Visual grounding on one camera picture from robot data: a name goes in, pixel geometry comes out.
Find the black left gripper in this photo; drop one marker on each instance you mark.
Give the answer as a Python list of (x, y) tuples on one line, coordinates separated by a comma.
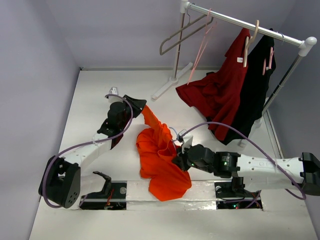
[(137, 105)]

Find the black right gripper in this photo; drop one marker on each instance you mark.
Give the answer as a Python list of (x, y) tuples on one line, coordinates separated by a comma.
[(182, 158)]

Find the orange t-shirt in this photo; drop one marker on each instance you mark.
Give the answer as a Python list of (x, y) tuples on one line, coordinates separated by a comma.
[(156, 151)]

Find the light blue clothes hanger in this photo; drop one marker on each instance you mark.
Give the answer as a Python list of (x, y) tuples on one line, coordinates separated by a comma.
[(177, 135)]

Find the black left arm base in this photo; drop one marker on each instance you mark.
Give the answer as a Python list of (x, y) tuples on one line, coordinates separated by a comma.
[(112, 196)]

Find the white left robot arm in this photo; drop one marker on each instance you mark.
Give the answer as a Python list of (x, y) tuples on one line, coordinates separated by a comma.
[(60, 185)]

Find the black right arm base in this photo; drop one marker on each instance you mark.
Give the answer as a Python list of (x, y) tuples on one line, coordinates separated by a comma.
[(232, 195)]

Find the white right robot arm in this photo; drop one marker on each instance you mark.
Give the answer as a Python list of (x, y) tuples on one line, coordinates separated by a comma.
[(256, 173)]

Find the grey clothes hanger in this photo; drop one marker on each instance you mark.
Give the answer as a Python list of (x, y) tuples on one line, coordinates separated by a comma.
[(180, 33)]

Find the dark red t-shirt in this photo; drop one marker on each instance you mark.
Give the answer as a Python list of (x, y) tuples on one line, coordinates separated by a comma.
[(217, 95)]

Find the black t-shirt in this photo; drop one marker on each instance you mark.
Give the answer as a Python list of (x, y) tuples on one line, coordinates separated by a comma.
[(254, 89)]

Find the pink clothes hanger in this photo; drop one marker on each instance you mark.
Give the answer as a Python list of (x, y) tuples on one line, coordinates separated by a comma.
[(206, 36)]

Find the beige wooden clothes hanger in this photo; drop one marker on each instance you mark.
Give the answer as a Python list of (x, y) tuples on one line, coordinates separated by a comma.
[(248, 42)]

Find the pink hanger under black shirt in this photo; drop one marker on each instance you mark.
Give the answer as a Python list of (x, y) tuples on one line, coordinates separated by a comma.
[(268, 65)]

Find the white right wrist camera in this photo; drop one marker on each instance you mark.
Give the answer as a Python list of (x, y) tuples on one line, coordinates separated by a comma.
[(186, 142)]

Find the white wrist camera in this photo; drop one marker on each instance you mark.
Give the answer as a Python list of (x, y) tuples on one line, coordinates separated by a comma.
[(186, 142), (113, 93)]

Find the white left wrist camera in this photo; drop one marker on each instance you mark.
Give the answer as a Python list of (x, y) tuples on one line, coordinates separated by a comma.
[(113, 93)]

